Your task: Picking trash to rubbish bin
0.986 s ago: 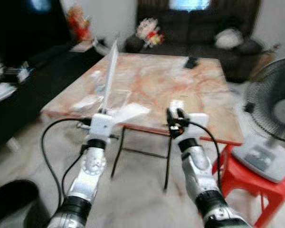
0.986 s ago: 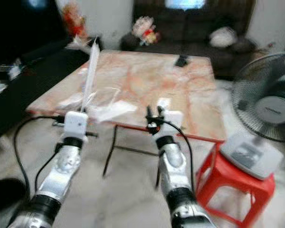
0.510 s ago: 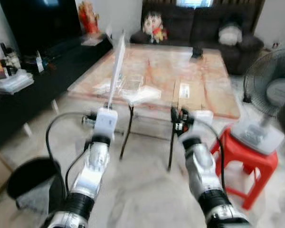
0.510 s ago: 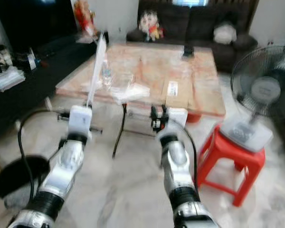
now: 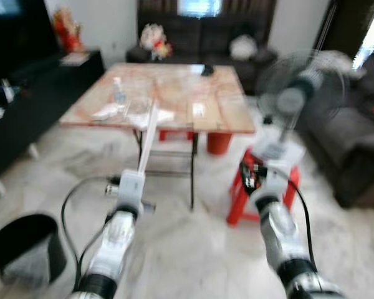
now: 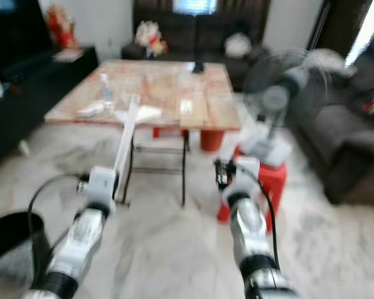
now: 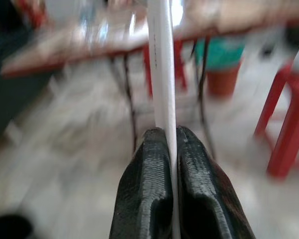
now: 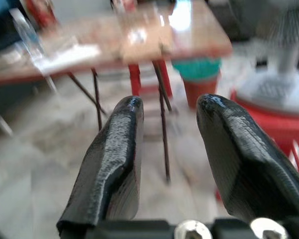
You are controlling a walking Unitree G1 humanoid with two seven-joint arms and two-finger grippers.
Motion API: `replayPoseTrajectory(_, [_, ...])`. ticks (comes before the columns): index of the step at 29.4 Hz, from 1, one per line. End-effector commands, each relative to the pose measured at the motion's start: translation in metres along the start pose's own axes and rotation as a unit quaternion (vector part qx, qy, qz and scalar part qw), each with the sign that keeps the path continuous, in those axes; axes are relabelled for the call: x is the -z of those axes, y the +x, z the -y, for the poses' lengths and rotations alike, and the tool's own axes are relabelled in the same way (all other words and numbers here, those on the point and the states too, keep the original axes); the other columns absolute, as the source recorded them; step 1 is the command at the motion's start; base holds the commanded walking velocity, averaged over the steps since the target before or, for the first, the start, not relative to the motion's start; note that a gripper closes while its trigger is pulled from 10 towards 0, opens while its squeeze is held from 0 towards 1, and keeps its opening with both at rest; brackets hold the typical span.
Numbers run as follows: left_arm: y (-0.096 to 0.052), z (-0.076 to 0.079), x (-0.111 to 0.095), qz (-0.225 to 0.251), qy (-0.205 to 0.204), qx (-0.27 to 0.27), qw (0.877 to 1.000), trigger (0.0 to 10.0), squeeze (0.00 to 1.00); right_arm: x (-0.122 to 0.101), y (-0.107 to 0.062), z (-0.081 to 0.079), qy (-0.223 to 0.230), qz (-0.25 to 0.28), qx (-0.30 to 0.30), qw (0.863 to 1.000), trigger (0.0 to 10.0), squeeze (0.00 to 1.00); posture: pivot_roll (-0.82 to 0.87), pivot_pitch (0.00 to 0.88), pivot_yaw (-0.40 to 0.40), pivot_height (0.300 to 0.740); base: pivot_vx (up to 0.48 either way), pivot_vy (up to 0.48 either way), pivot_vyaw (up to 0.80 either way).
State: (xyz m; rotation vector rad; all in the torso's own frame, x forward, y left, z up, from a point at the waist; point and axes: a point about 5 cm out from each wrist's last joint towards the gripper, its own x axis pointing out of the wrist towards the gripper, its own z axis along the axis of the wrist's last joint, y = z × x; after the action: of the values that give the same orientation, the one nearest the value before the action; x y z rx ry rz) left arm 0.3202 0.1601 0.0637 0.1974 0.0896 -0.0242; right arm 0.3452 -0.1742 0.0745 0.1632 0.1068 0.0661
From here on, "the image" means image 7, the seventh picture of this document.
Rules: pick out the red-rimmed marble folding table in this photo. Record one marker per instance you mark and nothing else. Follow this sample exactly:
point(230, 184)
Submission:
point(72, 47)

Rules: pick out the orange bin with teal bag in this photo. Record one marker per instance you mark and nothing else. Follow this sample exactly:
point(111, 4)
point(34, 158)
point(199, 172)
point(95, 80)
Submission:
point(221, 67)

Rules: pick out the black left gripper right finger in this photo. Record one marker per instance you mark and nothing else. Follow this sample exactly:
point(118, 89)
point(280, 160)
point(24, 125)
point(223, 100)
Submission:
point(201, 184)

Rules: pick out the red plastic stool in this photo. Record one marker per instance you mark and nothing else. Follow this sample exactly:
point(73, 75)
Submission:
point(179, 62)
point(286, 119)

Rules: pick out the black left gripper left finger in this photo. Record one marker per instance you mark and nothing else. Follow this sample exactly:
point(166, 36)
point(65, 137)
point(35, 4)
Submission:
point(144, 179)

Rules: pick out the dark sofa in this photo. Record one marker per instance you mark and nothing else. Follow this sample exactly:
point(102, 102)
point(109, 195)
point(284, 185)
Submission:
point(10, 82)

